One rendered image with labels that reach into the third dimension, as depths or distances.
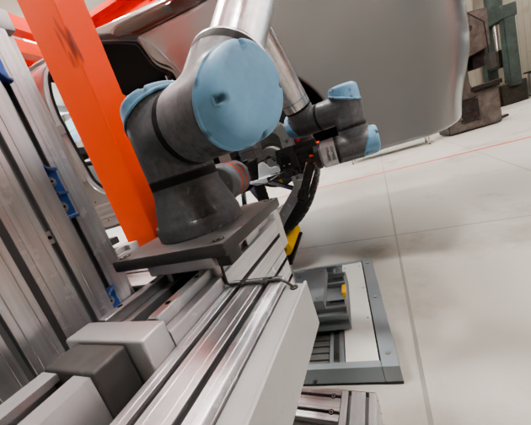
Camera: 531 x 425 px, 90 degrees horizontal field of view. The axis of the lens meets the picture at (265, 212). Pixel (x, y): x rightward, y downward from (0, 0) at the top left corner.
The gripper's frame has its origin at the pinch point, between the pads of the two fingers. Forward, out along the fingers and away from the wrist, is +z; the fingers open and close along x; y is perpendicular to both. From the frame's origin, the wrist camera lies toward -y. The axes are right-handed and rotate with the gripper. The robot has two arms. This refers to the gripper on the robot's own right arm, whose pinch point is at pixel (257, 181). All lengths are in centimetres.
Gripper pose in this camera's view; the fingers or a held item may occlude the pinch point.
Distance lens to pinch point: 82.3
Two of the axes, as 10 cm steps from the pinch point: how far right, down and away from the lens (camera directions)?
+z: -9.2, 2.3, 3.2
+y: -3.1, -9.3, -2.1
